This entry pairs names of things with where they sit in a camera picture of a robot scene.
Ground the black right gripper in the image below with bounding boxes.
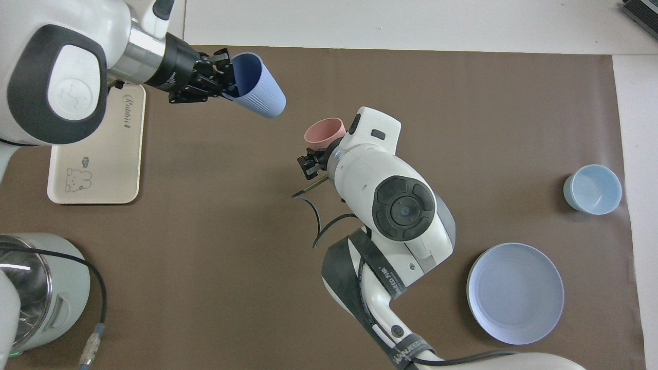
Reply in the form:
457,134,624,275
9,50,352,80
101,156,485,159
297,146,337,180

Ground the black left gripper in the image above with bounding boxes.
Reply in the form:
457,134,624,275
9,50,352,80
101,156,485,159
145,33,242,103

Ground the blue ribbed cup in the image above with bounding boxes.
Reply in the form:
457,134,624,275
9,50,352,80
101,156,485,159
226,52,286,119

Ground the pink cup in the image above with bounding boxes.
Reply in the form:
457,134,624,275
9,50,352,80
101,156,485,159
304,118,346,152

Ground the cream tray with rabbit print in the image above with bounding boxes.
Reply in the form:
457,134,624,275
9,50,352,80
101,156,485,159
47,84,147,205

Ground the brown table mat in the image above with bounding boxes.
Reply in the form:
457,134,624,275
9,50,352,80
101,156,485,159
0,45,647,370

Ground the blue plate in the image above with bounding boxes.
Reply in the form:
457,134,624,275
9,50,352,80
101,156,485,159
467,243,565,345

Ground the pale green cooking pot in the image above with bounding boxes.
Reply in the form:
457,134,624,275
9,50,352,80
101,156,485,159
0,233,92,358

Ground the light blue bowl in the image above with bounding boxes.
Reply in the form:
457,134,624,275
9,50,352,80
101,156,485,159
563,164,623,215

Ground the dark grey device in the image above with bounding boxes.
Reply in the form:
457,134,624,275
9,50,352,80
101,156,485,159
619,0,658,26

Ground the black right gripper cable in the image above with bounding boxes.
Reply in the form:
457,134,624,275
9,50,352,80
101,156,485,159
292,177,520,368

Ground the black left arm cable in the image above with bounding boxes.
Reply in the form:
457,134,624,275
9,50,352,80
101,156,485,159
0,247,107,370

